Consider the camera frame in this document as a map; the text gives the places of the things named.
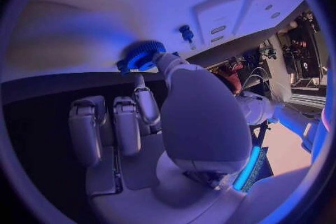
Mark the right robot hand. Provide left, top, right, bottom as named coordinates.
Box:
left=68, top=52, right=252, bottom=224

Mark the blue gear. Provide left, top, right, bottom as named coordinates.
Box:
left=116, top=40, right=181, bottom=76

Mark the white task board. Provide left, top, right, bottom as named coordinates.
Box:
left=4, top=0, right=310, bottom=84

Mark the glowing light bar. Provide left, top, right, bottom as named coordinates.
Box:
left=231, top=145, right=262, bottom=192

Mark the small blue peg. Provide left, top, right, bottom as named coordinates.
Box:
left=178, top=25, right=195, bottom=44

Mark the workshop equipment rack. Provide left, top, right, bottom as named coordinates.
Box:
left=278, top=11, right=328, bottom=90

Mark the white cable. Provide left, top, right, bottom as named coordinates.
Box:
left=242, top=67, right=273, bottom=92
left=244, top=72, right=271, bottom=92

